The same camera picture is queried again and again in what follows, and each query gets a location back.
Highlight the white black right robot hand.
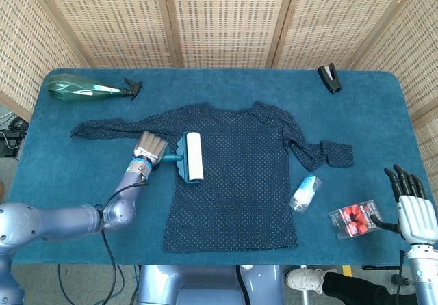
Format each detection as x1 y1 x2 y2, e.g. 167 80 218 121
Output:
369 163 438 245

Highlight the dark navy polka dot shirt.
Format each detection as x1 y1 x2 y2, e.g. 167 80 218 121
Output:
70 101 355 253

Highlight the black trouser leg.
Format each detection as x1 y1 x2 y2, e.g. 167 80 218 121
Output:
323 272 420 305

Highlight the black stapler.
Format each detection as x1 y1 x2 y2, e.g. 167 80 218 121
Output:
318 63 343 94

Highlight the teal table cloth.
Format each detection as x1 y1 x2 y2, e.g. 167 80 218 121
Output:
6 67 425 267

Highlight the woven folding screen panel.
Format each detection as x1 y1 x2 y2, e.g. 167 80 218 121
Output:
348 0 438 196
29 0 181 69
265 0 424 70
153 0 298 69
0 0 90 121

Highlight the black floor equipment with cables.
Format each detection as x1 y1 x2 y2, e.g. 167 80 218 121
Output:
0 111 30 159

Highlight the clear plastic bottle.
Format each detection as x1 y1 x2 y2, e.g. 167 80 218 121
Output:
288 174 323 213

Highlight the red earplug package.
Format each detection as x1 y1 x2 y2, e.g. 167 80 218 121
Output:
328 199 381 240

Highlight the white sneaker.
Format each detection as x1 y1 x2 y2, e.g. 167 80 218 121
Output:
285 267 338 295

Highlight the green plastic spray bottle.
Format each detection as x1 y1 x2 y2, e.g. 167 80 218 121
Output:
47 73 144 101

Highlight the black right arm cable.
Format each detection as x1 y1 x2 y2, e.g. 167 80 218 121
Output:
398 249 409 280

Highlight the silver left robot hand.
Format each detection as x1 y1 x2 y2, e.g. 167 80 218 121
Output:
132 131 168 169

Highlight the teal lint roller white roll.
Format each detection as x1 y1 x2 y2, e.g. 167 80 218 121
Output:
160 131 205 185

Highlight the purple robot torso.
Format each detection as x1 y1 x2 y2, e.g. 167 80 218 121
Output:
136 264 285 305

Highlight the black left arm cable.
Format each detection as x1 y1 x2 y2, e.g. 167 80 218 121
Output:
92 178 150 305

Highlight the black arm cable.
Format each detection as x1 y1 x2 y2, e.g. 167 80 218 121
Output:
398 249 409 280
92 178 150 305

